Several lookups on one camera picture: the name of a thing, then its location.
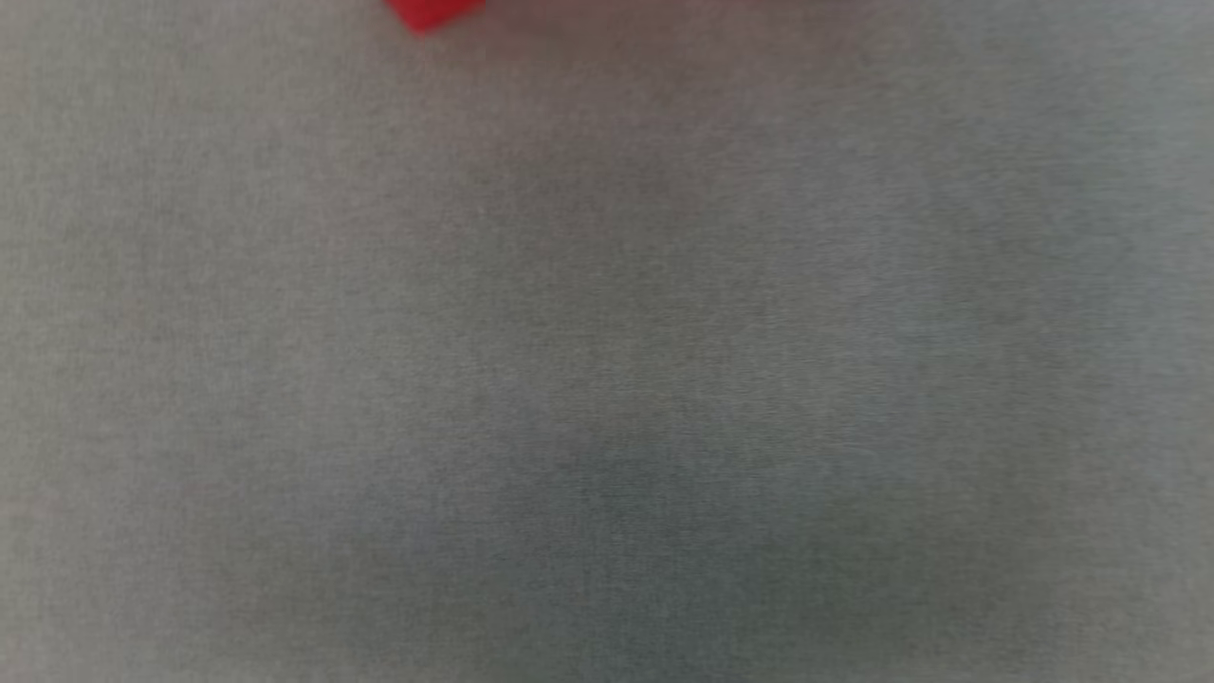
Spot red shorts with white trim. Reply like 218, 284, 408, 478
382, 0, 487, 35

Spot grey fabric sofa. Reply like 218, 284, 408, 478
0, 0, 1214, 683

